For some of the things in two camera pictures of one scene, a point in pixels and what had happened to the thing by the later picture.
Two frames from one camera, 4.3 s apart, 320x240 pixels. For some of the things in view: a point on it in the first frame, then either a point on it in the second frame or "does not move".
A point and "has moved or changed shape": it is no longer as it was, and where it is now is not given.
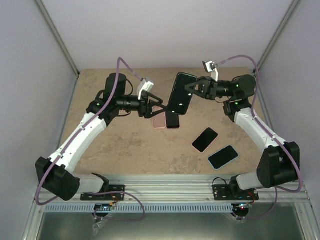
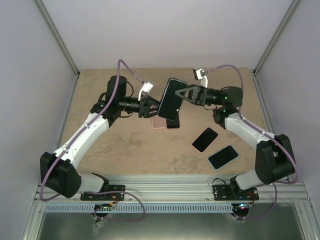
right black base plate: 226,192 does not move
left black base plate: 107,196 does not move
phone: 181,96 has moved or changed shape
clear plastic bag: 98,225 does not move
